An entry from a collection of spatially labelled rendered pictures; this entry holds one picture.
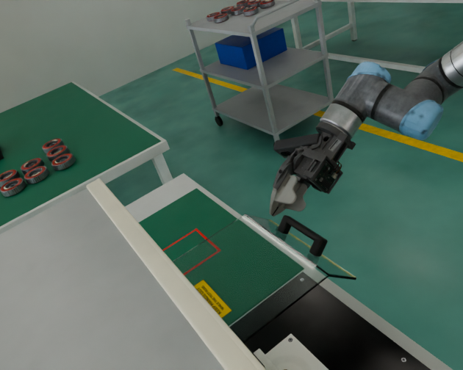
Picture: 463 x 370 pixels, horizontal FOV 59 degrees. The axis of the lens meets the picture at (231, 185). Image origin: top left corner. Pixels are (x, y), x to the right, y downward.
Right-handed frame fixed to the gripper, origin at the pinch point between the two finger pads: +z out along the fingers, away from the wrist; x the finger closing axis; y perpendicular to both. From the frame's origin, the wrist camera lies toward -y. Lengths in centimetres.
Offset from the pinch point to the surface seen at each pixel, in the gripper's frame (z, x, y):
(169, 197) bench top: 17, 26, -72
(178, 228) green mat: 22, 22, -52
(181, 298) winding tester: 12, -38, 33
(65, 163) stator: 35, 11, -142
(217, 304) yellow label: 18.5, -12.0, 13.1
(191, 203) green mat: 13, 28, -61
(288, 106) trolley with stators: -81, 147, -187
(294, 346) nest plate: 21.8, 18.9, 10.4
